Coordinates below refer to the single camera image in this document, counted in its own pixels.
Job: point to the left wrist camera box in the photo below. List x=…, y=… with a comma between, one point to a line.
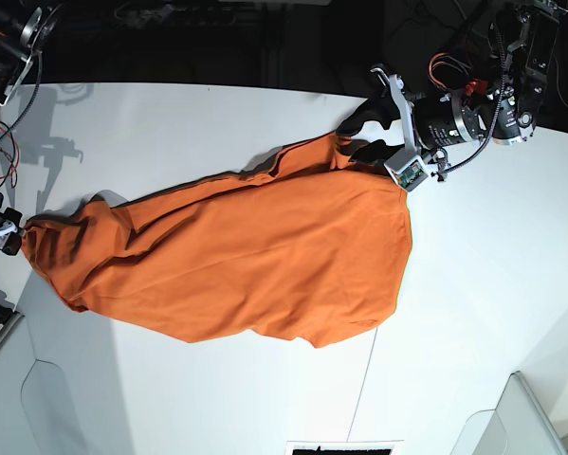
x=407, y=170

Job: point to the left clear acrylic panel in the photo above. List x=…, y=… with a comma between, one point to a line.
x=79, y=413

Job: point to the orange t-shirt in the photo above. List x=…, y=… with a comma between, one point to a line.
x=312, y=245

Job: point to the black white printed card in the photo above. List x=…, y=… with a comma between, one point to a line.
x=345, y=448

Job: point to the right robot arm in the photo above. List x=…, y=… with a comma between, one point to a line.
x=25, y=26

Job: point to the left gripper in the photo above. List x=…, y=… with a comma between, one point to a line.
x=429, y=125

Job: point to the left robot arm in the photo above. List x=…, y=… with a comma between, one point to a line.
x=488, y=82

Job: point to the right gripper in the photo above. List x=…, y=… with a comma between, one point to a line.
x=10, y=231

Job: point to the right clear acrylic panel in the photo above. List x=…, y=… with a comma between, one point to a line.
x=517, y=426

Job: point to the clear acrylic panel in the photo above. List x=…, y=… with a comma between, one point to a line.
x=79, y=413
x=517, y=426

